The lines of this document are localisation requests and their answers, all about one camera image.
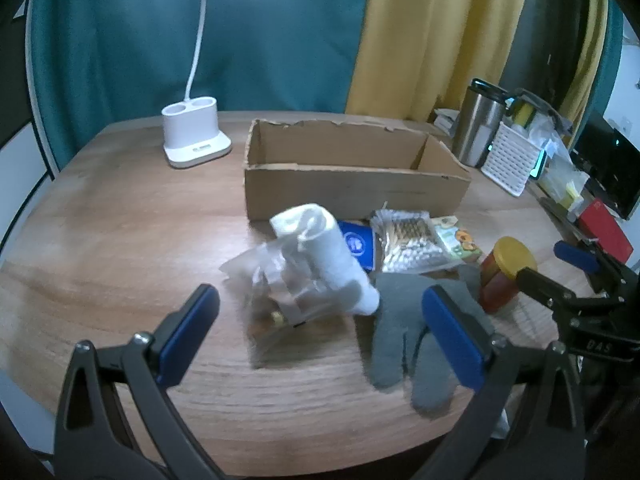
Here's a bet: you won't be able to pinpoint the white perforated basket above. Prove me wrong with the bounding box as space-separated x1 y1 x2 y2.
481 121 548 197

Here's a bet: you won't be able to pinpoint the stack of white papers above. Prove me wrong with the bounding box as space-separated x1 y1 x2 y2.
433 108 462 136

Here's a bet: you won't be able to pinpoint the yellow curtain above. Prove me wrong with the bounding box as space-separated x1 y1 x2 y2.
345 0 531 122

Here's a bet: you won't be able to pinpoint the red box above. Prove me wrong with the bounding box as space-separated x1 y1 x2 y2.
577 199 635 266

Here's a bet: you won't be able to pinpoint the cotton swab packet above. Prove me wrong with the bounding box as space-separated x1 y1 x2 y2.
370 208 453 275

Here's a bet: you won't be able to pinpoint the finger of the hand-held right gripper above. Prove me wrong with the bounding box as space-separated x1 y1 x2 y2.
517 267 621 321
554 241 640 291

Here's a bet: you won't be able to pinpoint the yellow lid jar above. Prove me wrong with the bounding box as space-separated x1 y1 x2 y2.
479 236 538 313

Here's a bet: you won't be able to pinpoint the teal curtain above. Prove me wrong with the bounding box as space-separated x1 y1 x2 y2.
27 0 372 176

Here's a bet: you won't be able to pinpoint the white desk lamp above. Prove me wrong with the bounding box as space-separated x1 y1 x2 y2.
150 0 278 170

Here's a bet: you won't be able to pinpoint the cardboard box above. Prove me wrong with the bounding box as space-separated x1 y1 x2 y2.
244 119 472 222

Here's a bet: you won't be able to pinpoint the cartoon print tissue packet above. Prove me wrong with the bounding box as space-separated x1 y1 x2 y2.
432 216 485 266

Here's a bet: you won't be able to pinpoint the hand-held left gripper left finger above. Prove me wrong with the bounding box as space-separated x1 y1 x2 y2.
54 284 241 480

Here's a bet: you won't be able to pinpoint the yellow sponge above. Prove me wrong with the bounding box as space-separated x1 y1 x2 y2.
510 100 538 128

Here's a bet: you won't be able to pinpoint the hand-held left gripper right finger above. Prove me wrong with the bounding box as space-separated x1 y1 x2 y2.
415 284 586 480

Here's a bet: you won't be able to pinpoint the light grey knit glove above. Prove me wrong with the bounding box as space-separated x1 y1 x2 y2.
361 265 496 413

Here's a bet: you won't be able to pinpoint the blue flat packet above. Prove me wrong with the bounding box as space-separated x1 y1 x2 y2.
337 220 377 273

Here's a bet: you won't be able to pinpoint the stainless steel tumbler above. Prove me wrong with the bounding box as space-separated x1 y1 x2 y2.
452 78 510 168

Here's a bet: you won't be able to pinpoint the clear plastic bag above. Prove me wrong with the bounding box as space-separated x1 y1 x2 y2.
220 240 351 356

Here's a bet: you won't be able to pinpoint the crumpled clear plastic bags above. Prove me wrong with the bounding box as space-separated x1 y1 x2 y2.
530 115 591 201

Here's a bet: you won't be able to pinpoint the black monitor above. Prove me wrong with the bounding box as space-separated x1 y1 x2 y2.
572 110 640 221

